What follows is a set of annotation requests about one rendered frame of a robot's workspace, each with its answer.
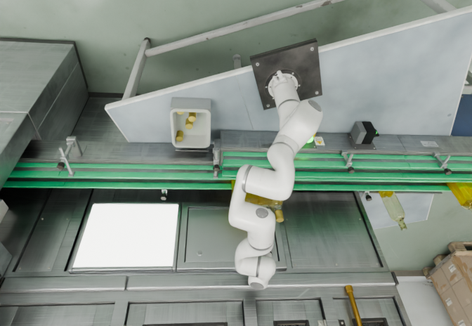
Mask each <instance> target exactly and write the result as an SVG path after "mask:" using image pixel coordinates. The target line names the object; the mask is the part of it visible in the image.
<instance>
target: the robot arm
mask: <svg viewBox="0 0 472 326"><path fill-rule="evenodd" d="M297 88H298V82H297V80H296V78H295V77H294V76H293V75H291V74H282V73H281V71H280V70H278V71H277V76H273V78H272V79H271V81H270V83H269V85H268V91H269V93H270V95H271V96H272V97H274V99H275V104H276V107H277V112H278V115H279V119H280V131H279V132H278V134H277V136H276V138H275V140H274V142H273V144H272V145H271V146H270V148H269V150H268V153H267V156H268V161H269V162H270V164H271V166H272V168H273V169H274V170H275V171H271V170H269V169H264V168H260V167H255V166H253V165H250V164H245V165H243V166H242V167H241V168H240V169H239V171H238V173H237V176H236V181H235V187H234V190H233V194H232V199H231V203H230V209H229V222H230V225H231V226H233V227H236V228H239V229H242V230H245V231H248V237H247V238H245V239H244V240H243V241H241V242H240V243H239V245H238V246H237V249H236V252H235V269H236V271H237V272H238V273H239V274H242V275H248V276H249V278H248V283H249V285H250V286H251V287H252V288H254V289H259V290H262V289H265V288H266V287H267V286H268V281H269V280H270V279H271V277H272V276H273V275H274V274H275V269H276V264H275V260H274V259H273V258H272V255H273V254H272V252H271V250H272V248H273V245H274V236H275V222H276V219H275V215H274V213H273V212H272V211H271V210H269V209H267V208H265V207H262V206H259V205H256V204H252V203H249V202H245V197H246V193H251V194H254V195H258V196H261V197H265V198H268V199H272V200H286V199H288V198H289V197H290V195H291V193H292V191H293V188H294V179H295V169H294V158H295V156H296V154H297V152H298V151H299V150H300V149H301V148H302V147H303V146H304V145H305V144H306V143H307V142H308V141H309V140H310V139H311V138H312V137H313V135H314V134H315V133H316V131H317V130H318V128H319V126H320V123H321V121H322V117H323V112H322V108H321V107H320V105H319V104H318V103H316V102H315V101H314V100H310V99H306V100H302V101H301V102H300V100H299V96H298V94H297V91H296V90H297Z"/></svg>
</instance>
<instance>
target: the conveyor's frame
mask: <svg viewBox="0 0 472 326"><path fill-rule="evenodd" d="M278 132H279V131H229V130H221V134H220V140H221V151H222V150H225V151H229V152H230V151H261V152H267V151H268V150H269V148H270V146H271V145H272V144H273V142H274V140H275V138H276V136H277V134H278ZM314 141H315V144H316V147H317V149H308V148H301V149H300V150H299V151H298V152H330V153H340V152H339V150H347V151H348V153H365V154H401V155H432V154H431V152H439V153H440V155H470V156H472V136H419V135H393V134H379V136H376V137H374V139H373V141H372V142H373V144H374V146H375V148H376V150H354V148H353V146H352V143H351V141H350V139H349V137H348V134H346V133H316V134H315V137H314ZM78 142H79V144H80V145H87V146H86V149H85V152H84V154H82V156H81V157H75V156H72V153H71V151H70V153H69V155H68V156H69V159H68V162H80V163H81V162H97V163H139V164H140V163H141V164H180V165H181V164H196V165H197V164H214V159H213V156H214V154H213V148H214V144H210V146H209V151H181V150H176V147H175V146H174V145H173V143H125V142H93V141H78ZM59 147H62V149H63V152H64V153H65V151H66V149H67V141H30V142H29V144H28V145H27V147H26V148H25V151H24V152H23V154H22V155H21V157H20V159H19V160H18V161H19V162H60V161H61V160H60V156H61V153H60V150H59Z"/></svg>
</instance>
